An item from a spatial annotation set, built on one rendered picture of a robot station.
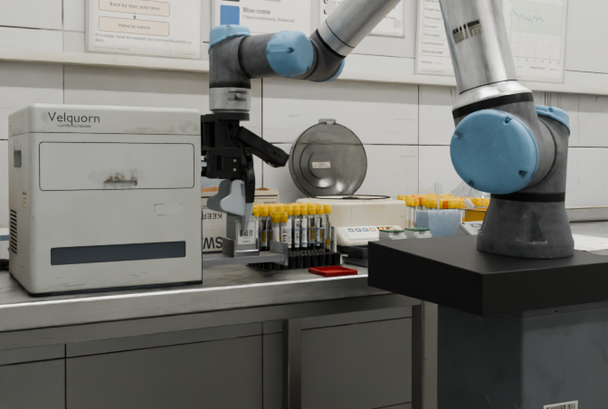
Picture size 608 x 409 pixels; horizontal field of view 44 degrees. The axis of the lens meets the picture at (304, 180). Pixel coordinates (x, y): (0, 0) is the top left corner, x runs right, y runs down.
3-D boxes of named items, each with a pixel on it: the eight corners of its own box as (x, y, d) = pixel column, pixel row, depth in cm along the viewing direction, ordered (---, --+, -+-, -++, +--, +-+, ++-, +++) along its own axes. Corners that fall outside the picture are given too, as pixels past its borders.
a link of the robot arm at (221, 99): (241, 91, 141) (259, 88, 134) (241, 117, 141) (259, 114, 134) (203, 90, 137) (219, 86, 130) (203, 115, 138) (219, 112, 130)
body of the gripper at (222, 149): (196, 180, 137) (195, 114, 137) (240, 180, 141) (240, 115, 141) (212, 181, 130) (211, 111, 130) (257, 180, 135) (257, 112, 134)
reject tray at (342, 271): (326, 277, 138) (326, 272, 138) (308, 271, 144) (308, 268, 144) (357, 274, 141) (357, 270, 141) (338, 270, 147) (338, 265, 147)
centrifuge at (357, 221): (328, 255, 170) (328, 200, 169) (289, 242, 198) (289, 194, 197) (424, 251, 177) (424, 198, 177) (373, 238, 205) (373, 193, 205)
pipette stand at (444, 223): (432, 258, 164) (432, 212, 163) (411, 255, 169) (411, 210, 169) (465, 255, 169) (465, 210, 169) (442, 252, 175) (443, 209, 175)
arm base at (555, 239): (593, 253, 121) (597, 192, 120) (533, 262, 112) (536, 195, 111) (517, 240, 133) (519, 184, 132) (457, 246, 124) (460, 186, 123)
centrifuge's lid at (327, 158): (290, 116, 199) (281, 121, 206) (295, 212, 196) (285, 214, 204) (366, 118, 206) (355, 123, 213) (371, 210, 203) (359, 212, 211)
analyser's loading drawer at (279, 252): (180, 272, 129) (180, 242, 129) (168, 268, 135) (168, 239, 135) (288, 265, 139) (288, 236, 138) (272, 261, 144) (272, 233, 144)
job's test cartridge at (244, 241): (235, 252, 134) (235, 216, 134) (225, 249, 139) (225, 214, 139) (256, 250, 136) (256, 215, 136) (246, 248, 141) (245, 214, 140)
